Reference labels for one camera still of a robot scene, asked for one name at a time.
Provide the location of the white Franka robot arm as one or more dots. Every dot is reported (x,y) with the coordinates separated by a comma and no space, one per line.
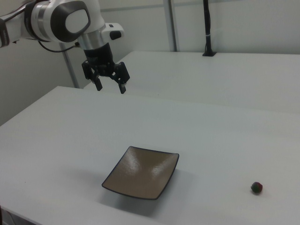
(70,21)

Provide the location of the black camera pole with base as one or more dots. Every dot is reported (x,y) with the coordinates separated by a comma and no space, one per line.
(207,28)

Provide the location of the small red strawberry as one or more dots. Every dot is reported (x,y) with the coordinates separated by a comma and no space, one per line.
(257,187)

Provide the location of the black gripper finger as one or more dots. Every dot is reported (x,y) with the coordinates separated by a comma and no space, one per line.
(92,73)
(122,75)

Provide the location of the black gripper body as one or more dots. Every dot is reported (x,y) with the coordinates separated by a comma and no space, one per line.
(99,57)

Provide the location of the square brown ceramic plate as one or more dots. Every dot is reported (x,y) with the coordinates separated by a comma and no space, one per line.
(140,172)

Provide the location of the grey metal frame post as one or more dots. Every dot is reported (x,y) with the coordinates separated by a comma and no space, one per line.
(174,25)
(69,68)

